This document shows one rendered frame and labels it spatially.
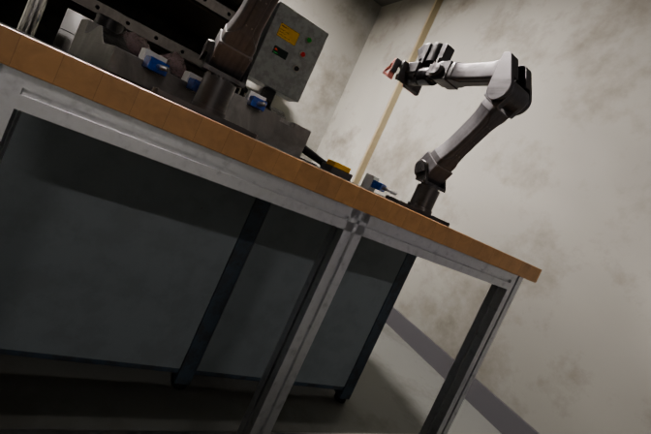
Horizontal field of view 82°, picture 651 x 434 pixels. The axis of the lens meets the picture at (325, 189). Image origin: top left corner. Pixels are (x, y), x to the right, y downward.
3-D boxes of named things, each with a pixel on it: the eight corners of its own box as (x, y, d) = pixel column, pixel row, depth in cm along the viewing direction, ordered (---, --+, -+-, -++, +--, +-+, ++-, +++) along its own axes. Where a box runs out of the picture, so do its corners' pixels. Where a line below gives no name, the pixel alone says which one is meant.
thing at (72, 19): (124, 81, 159) (139, 44, 158) (50, 48, 146) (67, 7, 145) (129, 83, 203) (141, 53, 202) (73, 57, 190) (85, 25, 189)
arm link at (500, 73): (433, 58, 111) (527, 49, 84) (452, 74, 115) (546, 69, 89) (417, 97, 111) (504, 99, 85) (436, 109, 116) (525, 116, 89)
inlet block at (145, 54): (172, 86, 81) (183, 63, 80) (150, 75, 77) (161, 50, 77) (153, 78, 90) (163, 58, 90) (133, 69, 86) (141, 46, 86)
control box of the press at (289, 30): (220, 283, 204) (331, 33, 196) (164, 269, 189) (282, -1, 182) (213, 265, 223) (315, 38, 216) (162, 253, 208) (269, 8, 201)
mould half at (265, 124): (299, 158, 115) (317, 117, 114) (220, 121, 102) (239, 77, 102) (257, 139, 159) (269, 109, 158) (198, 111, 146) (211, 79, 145)
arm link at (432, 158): (411, 168, 104) (505, 73, 89) (426, 175, 108) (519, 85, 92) (418, 182, 100) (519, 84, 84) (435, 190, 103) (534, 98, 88)
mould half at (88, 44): (211, 117, 98) (228, 79, 97) (106, 70, 79) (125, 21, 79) (151, 90, 132) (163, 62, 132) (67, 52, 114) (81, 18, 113)
